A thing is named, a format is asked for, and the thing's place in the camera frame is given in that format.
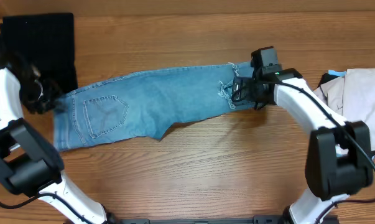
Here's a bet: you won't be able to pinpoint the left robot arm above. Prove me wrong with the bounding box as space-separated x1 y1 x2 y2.
0 52 117 223

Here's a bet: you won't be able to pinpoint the light blue denim jeans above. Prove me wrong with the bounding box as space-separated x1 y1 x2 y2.
53 62 253 151

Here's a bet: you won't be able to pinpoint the pale pink garment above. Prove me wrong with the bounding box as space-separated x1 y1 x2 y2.
314 68 375 152

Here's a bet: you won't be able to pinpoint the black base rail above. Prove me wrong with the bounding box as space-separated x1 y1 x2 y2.
117 215 289 224

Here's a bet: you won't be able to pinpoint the black folded knit garment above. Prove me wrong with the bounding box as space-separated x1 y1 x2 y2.
0 12 78 93

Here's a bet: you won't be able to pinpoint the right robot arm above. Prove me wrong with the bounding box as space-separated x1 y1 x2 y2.
231 46 375 224

